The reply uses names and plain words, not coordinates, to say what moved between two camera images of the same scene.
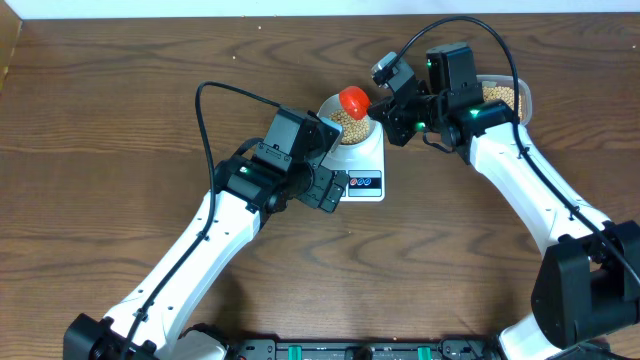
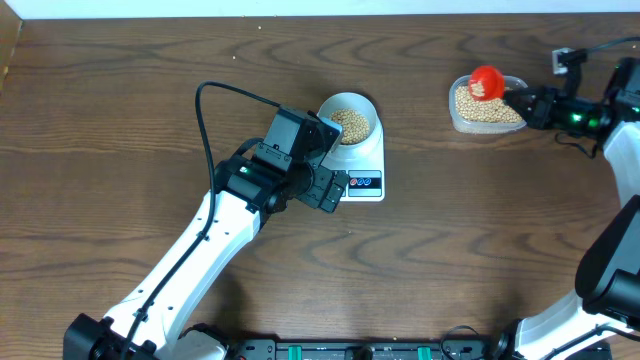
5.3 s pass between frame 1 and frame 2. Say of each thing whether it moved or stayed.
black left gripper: stayed
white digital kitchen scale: stayed
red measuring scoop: moved
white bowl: stayed
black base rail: stayed
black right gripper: moved
